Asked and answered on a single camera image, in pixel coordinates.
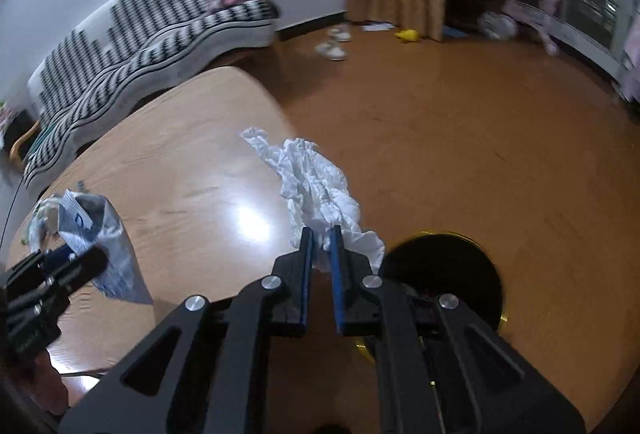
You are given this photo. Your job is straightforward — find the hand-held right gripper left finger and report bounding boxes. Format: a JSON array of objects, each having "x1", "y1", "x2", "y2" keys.
[{"x1": 57, "y1": 226, "x2": 316, "y2": 434}]

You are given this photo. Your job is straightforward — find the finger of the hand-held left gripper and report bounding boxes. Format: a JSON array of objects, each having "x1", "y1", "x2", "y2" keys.
[
  {"x1": 30, "y1": 245, "x2": 76, "y2": 275},
  {"x1": 42, "y1": 246, "x2": 109, "y2": 295}
]

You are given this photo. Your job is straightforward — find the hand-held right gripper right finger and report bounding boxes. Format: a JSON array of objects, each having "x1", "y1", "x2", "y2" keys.
[{"x1": 330, "y1": 225, "x2": 586, "y2": 434}]

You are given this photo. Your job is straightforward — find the clear plastic bag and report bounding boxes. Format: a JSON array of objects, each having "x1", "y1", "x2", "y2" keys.
[{"x1": 57, "y1": 190, "x2": 153, "y2": 305}]

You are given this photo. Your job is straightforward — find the white tissue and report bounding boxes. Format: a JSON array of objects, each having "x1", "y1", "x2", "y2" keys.
[{"x1": 240, "y1": 127, "x2": 386, "y2": 275}]

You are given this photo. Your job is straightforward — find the black gold-rimmed trash bin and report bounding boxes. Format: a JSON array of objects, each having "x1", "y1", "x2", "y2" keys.
[{"x1": 352, "y1": 230, "x2": 511, "y2": 365}]

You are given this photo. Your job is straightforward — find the person's left hand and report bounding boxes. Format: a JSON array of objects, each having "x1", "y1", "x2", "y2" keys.
[{"x1": 10, "y1": 346, "x2": 68, "y2": 415}]

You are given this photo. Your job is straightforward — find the clear green-printed wrapper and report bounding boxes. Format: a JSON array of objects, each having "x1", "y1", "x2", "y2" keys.
[{"x1": 27, "y1": 196, "x2": 63, "y2": 249}]

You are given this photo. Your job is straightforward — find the black white striped blanket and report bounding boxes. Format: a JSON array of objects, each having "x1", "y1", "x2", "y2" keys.
[{"x1": 22, "y1": 0, "x2": 278, "y2": 193}]

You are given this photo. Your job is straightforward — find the pink toy scooter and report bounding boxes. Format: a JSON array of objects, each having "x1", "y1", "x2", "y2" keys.
[{"x1": 502, "y1": 0, "x2": 568, "y2": 57}]

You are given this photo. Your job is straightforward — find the pink hanging clothes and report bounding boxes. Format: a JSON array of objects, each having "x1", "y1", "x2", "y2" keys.
[{"x1": 617, "y1": 18, "x2": 640, "y2": 104}]

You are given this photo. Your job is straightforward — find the wooden frame sofa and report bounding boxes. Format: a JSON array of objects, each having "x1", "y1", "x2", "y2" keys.
[{"x1": 9, "y1": 0, "x2": 281, "y2": 195}]

